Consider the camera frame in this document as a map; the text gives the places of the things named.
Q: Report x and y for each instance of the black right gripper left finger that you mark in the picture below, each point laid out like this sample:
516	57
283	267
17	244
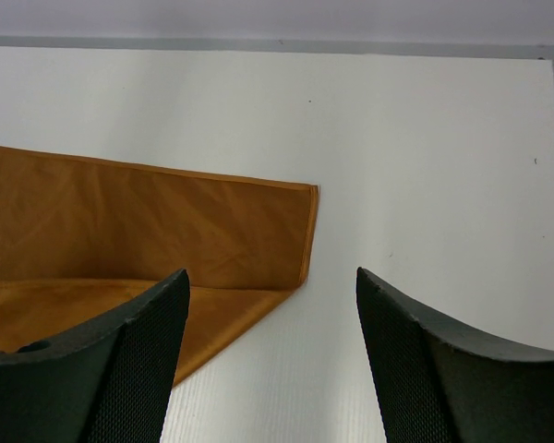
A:
107	379

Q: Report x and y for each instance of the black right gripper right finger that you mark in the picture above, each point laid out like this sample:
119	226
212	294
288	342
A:
438	379

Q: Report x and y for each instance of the orange cloth napkin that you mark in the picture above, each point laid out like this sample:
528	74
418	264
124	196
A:
79	236

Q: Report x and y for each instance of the aluminium back frame rail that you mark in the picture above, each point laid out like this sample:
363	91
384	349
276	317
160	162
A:
539	52

